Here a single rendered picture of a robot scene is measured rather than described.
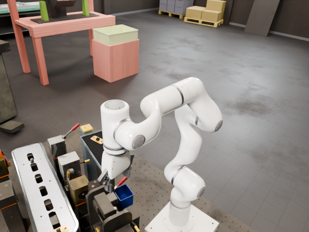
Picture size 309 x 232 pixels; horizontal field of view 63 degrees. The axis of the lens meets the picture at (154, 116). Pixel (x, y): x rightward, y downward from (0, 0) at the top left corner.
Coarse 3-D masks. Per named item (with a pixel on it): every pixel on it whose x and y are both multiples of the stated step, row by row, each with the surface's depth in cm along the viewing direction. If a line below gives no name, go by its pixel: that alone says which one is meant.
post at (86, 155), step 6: (90, 132) 154; (84, 150) 161; (84, 156) 165; (90, 156) 164; (90, 162) 166; (84, 168) 175; (90, 168) 169; (96, 168) 172; (90, 174) 172; (96, 174) 175; (90, 180) 174
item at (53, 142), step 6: (54, 138) 160; (60, 138) 160; (48, 144) 160; (54, 144) 156; (60, 144) 158; (54, 150) 158; (60, 150) 160; (66, 150) 165; (54, 156) 160; (54, 162) 167; (60, 174) 170; (60, 180) 173
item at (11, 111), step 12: (0, 48) 305; (0, 60) 313; (0, 72) 318; (0, 84) 323; (0, 96) 328; (12, 96) 345; (0, 108) 333; (12, 108) 349; (0, 120) 338; (12, 132) 319
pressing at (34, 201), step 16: (32, 144) 163; (16, 160) 150; (48, 160) 151; (32, 176) 140; (48, 176) 141; (32, 192) 131; (48, 192) 131; (64, 192) 132; (32, 208) 123; (64, 208) 124; (32, 224) 116; (48, 224) 116; (64, 224) 117
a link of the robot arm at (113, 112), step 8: (104, 104) 74; (112, 104) 74; (120, 104) 74; (104, 112) 72; (112, 112) 71; (120, 112) 72; (128, 112) 75; (104, 120) 73; (112, 120) 72; (120, 120) 73; (128, 120) 74; (104, 128) 75; (112, 128) 73; (104, 136) 77; (112, 136) 74; (104, 144) 79; (112, 144) 77
